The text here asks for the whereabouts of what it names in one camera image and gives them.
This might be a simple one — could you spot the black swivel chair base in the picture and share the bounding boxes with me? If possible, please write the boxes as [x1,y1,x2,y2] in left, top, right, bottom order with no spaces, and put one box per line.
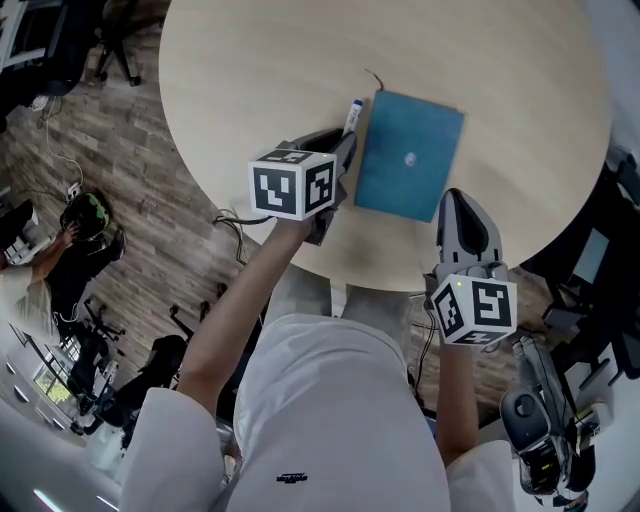
[168,282,229,346]

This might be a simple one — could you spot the person's left forearm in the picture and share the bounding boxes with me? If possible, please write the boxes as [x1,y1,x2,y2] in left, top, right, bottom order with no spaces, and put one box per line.
[176,215,315,402]

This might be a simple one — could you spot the white floor cable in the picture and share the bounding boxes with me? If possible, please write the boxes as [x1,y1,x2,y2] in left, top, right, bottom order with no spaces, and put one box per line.
[33,93,85,194]

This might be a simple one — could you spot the person's right forearm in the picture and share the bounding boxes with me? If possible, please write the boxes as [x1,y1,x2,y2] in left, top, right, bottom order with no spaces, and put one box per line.
[436,338,484,467]

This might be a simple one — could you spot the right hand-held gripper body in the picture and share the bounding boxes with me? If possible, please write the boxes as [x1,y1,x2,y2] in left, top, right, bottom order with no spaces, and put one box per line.
[424,249,518,347]

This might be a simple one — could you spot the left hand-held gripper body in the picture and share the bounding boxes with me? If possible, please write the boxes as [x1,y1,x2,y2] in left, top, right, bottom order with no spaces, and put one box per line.
[247,141,348,247]

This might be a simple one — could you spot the round wooden desk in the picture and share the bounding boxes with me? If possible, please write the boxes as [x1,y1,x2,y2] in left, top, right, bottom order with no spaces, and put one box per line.
[158,0,614,294]

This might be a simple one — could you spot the person's grey trousers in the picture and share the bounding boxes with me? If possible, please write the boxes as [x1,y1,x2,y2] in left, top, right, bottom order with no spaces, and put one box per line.
[269,263,417,331]

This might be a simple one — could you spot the person's white shirt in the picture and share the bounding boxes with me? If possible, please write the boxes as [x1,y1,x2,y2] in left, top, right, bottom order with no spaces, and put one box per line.
[118,313,517,512]

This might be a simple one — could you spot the black office chair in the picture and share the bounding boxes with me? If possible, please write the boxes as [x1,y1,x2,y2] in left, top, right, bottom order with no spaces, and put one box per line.
[93,0,145,88]

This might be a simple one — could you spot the white marker pen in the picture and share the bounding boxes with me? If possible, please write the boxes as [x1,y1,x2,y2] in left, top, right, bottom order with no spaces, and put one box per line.
[342,98,365,137]

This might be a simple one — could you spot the black cable bundle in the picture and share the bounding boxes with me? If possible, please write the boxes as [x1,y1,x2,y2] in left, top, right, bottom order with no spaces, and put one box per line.
[211,206,252,265]

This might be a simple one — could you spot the blue notebook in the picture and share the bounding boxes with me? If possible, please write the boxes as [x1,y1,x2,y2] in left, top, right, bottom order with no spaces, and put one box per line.
[352,68,467,224]

